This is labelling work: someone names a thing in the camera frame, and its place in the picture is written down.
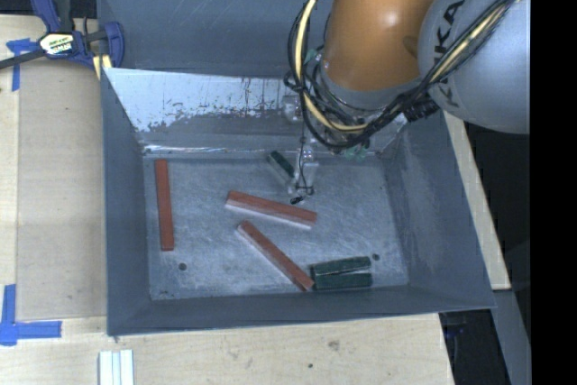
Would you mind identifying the grey metal bin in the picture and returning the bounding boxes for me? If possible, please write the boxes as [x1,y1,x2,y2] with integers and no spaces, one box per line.
[94,0,498,337]

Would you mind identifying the dark green flat block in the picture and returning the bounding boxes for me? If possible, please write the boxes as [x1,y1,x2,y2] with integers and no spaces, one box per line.
[308,255,372,278]
[311,272,374,291]
[266,150,297,191]

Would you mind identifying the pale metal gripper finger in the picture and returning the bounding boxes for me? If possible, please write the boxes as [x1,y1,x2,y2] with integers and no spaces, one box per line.
[295,143,320,197]
[282,96,304,125]

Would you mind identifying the red-brown flat block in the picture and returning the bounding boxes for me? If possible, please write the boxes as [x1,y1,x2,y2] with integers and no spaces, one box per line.
[235,219,316,293]
[153,158,176,252]
[224,189,318,232]

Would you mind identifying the black cylinder on white bracket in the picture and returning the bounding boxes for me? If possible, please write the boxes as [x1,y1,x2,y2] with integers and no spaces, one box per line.
[402,99,439,123]

